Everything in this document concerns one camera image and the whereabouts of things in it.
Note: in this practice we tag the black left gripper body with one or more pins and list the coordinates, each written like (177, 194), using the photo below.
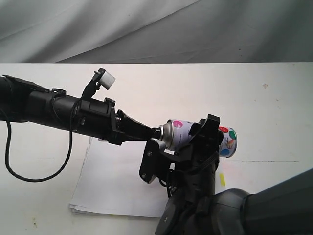
(98, 119)

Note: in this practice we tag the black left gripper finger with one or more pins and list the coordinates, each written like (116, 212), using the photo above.
(135, 130)

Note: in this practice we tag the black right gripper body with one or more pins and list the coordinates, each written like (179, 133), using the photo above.
(195, 178)

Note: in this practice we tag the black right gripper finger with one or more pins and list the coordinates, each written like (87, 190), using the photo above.
(183, 155)
(206, 134)

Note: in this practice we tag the white labelled spray paint can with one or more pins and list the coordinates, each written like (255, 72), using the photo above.
(175, 134)

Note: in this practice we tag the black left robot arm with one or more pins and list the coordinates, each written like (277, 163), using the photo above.
(24, 101)

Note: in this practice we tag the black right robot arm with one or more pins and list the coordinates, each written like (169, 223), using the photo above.
(194, 209)

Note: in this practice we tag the white paper sheet stack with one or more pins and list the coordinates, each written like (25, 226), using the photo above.
(109, 183)

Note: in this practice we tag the grey fabric backdrop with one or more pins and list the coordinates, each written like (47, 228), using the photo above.
(156, 31)

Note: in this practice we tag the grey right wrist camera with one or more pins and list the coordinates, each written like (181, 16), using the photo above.
(155, 162)

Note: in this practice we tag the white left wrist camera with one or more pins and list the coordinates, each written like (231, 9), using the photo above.
(101, 78)

